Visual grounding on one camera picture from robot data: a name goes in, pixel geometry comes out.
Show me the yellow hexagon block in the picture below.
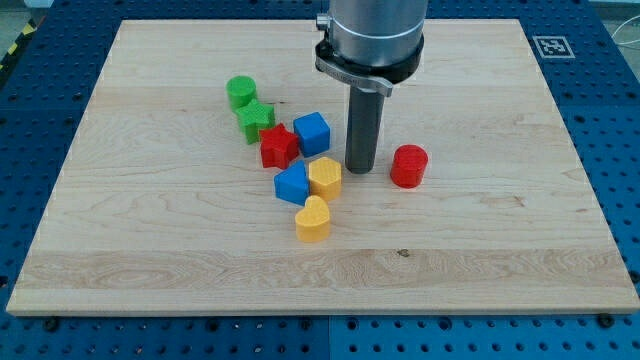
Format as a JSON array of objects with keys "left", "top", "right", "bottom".
[{"left": 308, "top": 157, "right": 342, "bottom": 202}]

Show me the yellow heart block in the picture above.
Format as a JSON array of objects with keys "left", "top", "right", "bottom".
[{"left": 294, "top": 195, "right": 331, "bottom": 243}]

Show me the blue triangle block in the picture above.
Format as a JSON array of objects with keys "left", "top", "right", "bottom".
[{"left": 274, "top": 160, "right": 310, "bottom": 206}]

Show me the blue cube block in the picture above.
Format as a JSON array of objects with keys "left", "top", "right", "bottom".
[{"left": 293, "top": 112, "right": 331, "bottom": 157}]

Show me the red star block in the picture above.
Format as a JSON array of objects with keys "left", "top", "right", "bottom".
[{"left": 259, "top": 123, "right": 299, "bottom": 170}]

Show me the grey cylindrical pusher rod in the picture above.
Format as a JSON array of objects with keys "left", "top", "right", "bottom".
[{"left": 345, "top": 87, "right": 385, "bottom": 174}]

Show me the green star block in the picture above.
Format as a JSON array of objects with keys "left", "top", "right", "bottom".
[{"left": 235, "top": 99, "right": 275, "bottom": 144}]

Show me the red cylinder block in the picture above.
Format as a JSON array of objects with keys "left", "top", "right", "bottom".
[{"left": 390, "top": 144, "right": 429, "bottom": 188}]

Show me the light wooden board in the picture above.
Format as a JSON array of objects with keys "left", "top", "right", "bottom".
[{"left": 7, "top": 19, "right": 639, "bottom": 316}]

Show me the green cylinder block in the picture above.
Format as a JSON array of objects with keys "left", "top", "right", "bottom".
[{"left": 225, "top": 75, "right": 257, "bottom": 111}]

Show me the white fiducial marker tag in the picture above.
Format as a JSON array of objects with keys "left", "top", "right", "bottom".
[{"left": 532, "top": 35, "right": 575, "bottom": 59}]

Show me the yellow black hazard tape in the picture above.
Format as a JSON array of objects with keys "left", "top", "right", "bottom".
[{"left": 1, "top": 19, "right": 38, "bottom": 72}]

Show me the white cable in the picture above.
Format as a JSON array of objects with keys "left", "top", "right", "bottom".
[{"left": 609, "top": 13, "right": 640, "bottom": 50}]

